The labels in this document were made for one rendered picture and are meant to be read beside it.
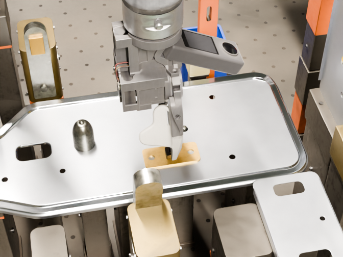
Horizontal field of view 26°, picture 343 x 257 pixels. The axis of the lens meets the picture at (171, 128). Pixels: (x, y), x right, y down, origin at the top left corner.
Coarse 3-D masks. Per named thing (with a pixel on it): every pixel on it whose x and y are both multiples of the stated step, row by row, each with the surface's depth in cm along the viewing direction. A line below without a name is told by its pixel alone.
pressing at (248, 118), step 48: (96, 96) 120; (192, 96) 120; (240, 96) 120; (0, 144) 113; (48, 144) 114; (96, 144) 113; (240, 144) 113; (288, 144) 113; (0, 192) 107; (48, 192) 107; (96, 192) 107; (192, 192) 108
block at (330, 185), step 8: (336, 128) 108; (336, 136) 108; (336, 144) 108; (336, 152) 109; (336, 160) 109; (336, 168) 110; (328, 176) 115; (336, 176) 112; (328, 184) 116; (336, 184) 112; (328, 192) 116; (336, 192) 113; (336, 200) 113; (336, 208) 114; (336, 216) 114; (320, 256) 125; (328, 256) 121
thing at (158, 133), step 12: (156, 108) 99; (168, 108) 99; (156, 120) 100; (168, 120) 101; (144, 132) 100; (156, 132) 101; (168, 132) 101; (144, 144) 101; (156, 144) 102; (168, 144) 102; (180, 144) 102
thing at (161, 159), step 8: (184, 144) 113; (192, 144) 113; (144, 152) 112; (152, 152) 112; (160, 152) 112; (168, 152) 111; (184, 152) 112; (144, 160) 111; (152, 160) 111; (160, 160) 111; (168, 160) 111; (176, 160) 111; (184, 160) 111; (192, 160) 111
